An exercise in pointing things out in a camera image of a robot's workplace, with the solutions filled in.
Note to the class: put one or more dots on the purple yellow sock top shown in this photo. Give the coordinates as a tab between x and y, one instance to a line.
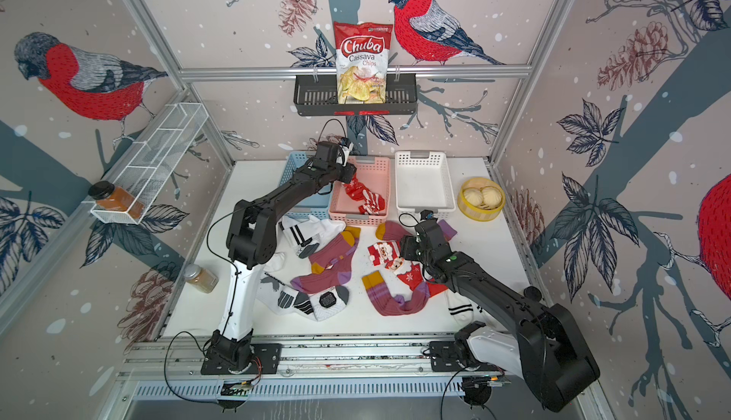
394	231

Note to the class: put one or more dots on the white grey patterned sock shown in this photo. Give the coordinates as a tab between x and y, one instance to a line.
282	299

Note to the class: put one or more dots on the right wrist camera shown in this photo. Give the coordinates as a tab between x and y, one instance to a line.
427	216

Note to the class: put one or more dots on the glass jar amber contents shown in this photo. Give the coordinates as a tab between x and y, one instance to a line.
202	279

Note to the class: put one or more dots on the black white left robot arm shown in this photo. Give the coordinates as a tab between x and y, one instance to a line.
252	241

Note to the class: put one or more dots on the white black-striped sock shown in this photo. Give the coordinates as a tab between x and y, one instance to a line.
465	311
307	237

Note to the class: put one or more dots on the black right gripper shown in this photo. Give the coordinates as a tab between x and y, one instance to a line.
406	249

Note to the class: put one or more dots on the orange spice jar black lid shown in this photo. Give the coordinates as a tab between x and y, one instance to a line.
114	198

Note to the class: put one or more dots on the black round knob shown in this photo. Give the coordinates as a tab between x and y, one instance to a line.
533	293

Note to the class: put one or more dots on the white black-striped sock top left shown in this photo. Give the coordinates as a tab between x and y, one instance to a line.
307	237

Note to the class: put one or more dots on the yellow bowl with buns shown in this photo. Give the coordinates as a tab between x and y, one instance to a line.
481	199

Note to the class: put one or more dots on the red santa pattern sock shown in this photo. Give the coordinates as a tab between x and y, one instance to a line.
387	255

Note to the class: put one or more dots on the red white striped sock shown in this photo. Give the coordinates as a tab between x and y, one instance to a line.
373	204

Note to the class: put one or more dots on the white black-striped sock right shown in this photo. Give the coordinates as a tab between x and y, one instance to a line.
465	311

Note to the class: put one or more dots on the clear acrylic wall shelf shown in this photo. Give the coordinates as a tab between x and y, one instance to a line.
152	159

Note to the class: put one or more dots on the white plastic basket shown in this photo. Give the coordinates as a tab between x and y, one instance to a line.
423	182

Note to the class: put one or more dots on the black wall-mounted wire basket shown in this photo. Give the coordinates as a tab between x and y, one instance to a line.
317	97

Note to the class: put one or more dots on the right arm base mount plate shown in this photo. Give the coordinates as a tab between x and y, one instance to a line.
443	356

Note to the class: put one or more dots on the red snowflake sock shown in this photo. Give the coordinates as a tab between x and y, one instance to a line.
357	191

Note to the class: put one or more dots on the pink plastic basket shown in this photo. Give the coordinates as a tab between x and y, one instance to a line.
375	174

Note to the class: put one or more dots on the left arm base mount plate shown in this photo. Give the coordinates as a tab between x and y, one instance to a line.
225	358

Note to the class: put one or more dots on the blue plastic basket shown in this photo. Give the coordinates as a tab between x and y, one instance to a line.
301	184

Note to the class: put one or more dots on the purple yellow sock bottom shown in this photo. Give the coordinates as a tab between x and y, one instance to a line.
387	304

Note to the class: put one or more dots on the purple yellow sock left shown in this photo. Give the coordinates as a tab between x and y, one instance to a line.
332	266

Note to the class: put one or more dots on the purple yellow sock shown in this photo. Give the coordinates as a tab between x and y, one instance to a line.
387	304
332	266
394	231

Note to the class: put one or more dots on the red Chuba cassava chips bag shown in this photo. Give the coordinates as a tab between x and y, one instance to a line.
361	62

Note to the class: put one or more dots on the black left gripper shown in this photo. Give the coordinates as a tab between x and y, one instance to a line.
349	172

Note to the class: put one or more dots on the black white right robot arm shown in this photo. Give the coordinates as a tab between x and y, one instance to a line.
544	345

